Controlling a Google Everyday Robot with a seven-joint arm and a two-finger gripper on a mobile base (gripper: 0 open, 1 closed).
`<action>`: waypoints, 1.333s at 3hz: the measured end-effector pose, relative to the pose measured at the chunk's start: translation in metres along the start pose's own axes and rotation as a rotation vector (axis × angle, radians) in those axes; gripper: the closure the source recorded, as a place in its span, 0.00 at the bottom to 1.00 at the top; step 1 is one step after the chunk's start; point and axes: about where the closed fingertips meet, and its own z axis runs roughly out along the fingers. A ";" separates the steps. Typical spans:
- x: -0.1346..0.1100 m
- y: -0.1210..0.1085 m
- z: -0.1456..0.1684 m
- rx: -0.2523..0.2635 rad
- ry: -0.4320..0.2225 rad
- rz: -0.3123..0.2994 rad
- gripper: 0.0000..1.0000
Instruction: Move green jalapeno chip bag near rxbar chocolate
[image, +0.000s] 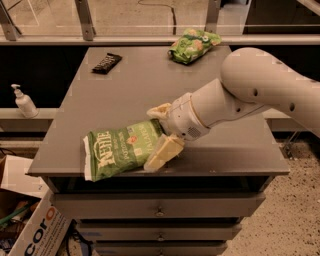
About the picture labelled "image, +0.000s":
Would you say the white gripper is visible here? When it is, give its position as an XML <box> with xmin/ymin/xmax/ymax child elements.
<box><xmin>143</xmin><ymin>93</ymin><xmax>210</xmax><ymax>172</ymax></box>

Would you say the green jalapeno Kettle chip bag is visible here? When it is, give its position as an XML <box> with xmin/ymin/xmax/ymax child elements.
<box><xmin>83</xmin><ymin>119</ymin><xmax>163</xmax><ymax>182</ymax></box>

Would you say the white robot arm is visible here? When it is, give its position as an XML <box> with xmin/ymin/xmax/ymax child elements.
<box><xmin>144</xmin><ymin>47</ymin><xmax>320</xmax><ymax>172</ymax></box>

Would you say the black rxbar chocolate bar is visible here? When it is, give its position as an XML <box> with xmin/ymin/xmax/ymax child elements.
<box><xmin>92</xmin><ymin>53</ymin><xmax>122</xmax><ymax>74</ymax></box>

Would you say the green snack bag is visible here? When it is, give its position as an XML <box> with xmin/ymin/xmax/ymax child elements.
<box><xmin>168</xmin><ymin>28</ymin><xmax>222</xmax><ymax>65</ymax></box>

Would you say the grey drawer cabinet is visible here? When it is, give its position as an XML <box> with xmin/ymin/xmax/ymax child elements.
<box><xmin>29</xmin><ymin>47</ymin><xmax>288</xmax><ymax>248</ymax></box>

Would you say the top grey drawer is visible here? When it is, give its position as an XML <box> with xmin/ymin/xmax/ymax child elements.
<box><xmin>52</xmin><ymin>193</ymin><xmax>265</xmax><ymax>219</ymax></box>

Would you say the grey drawer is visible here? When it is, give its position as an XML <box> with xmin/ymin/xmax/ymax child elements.
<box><xmin>95</xmin><ymin>242</ymin><xmax>227</xmax><ymax>256</ymax></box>
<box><xmin>52</xmin><ymin>193</ymin><xmax>265</xmax><ymax>219</ymax></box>
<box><xmin>77</xmin><ymin>223</ymin><xmax>241</xmax><ymax>241</ymax></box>

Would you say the middle grey drawer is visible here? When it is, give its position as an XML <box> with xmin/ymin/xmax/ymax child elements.
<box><xmin>77</xmin><ymin>223</ymin><xmax>241</xmax><ymax>241</ymax></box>

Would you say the bottom grey drawer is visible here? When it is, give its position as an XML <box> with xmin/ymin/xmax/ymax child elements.
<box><xmin>95</xmin><ymin>242</ymin><xmax>227</xmax><ymax>256</ymax></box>

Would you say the white pump bottle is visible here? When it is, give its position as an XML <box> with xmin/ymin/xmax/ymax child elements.
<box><xmin>11</xmin><ymin>84</ymin><xmax>39</xmax><ymax>118</ymax></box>

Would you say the white cardboard box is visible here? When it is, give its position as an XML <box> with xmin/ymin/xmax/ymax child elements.
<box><xmin>0</xmin><ymin>155</ymin><xmax>70</xmax><ymax>256</ymax></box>

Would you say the metal window frame post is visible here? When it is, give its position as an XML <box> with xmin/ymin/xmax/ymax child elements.
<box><xmin>205</xmin><ymin>0</ymin><xmax>221</xmax><ymax>33</ymax></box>
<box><xmin>0</xmin><ymin>0</ymin><xmax>22</xmax><ymax>41</ymax></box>
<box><xmin>74</xmin><ymin>0</ymin><xmax>96</xmax><ymax>41</ymax></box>

